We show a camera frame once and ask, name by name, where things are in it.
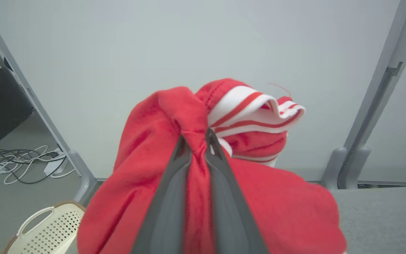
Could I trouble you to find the black floor cable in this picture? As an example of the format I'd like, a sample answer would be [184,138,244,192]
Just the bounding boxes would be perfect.
[0,134,68,185]

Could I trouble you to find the white power strip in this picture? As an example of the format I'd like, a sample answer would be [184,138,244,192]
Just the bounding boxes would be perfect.
[44,152,67,176]

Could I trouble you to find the grey partition post double foot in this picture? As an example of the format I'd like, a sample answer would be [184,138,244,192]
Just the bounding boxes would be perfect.
[321,0,406,190]

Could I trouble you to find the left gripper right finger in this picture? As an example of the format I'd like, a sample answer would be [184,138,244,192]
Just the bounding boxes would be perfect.
[205,128,270,254]

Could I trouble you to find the red and white shorts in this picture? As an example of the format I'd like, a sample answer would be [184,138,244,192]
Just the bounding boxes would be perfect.
[77,78,347,254]

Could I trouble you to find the grey fabric upholstered platform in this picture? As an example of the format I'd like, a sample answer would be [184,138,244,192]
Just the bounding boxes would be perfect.
[328,186,406,254]

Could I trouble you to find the white floor cable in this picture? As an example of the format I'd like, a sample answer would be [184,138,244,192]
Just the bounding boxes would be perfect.
[0,129,76,186]

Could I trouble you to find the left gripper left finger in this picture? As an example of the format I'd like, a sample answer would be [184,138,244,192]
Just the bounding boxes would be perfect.
[130,134,193,254]

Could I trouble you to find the grey partition base rail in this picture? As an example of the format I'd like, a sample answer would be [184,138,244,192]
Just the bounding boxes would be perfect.
[305,179,406,188]

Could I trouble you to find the grey slanted partition frame leg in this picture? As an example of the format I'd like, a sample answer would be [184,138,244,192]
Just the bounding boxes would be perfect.
[0,3,98,203]

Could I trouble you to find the cream perforated laundry basket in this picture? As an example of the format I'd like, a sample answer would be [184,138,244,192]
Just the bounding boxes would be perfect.
[4,201,86,254]

